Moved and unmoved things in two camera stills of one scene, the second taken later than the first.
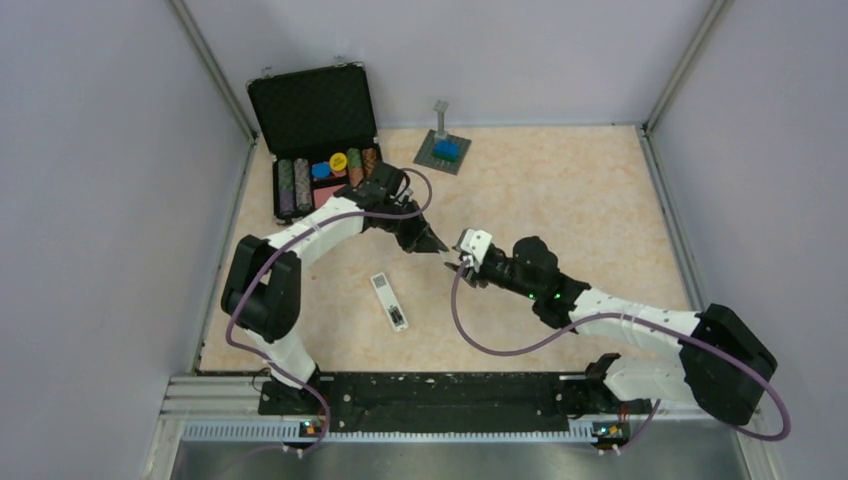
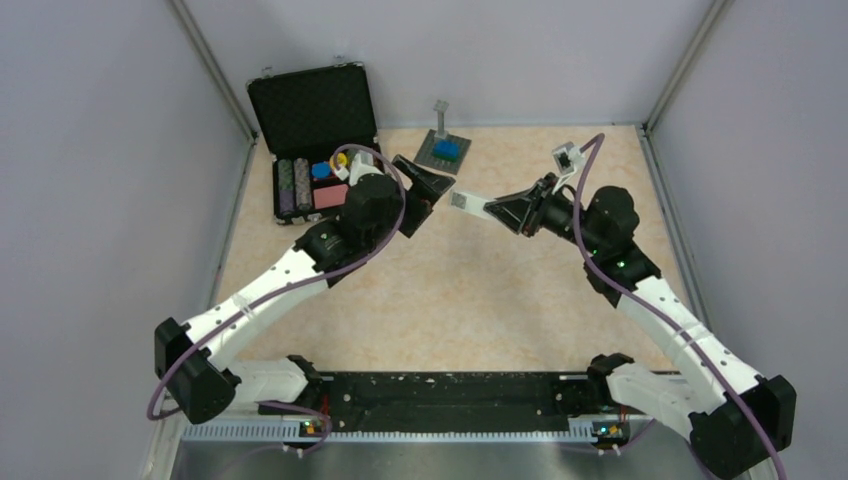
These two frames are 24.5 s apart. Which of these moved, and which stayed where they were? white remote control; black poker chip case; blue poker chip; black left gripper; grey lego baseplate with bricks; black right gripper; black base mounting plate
Moved: black right gripper; white remote control; black left gripper
Stayed: black poker chip case; blue poker chip; black base mounting plate; grey lego baseplate with bricks
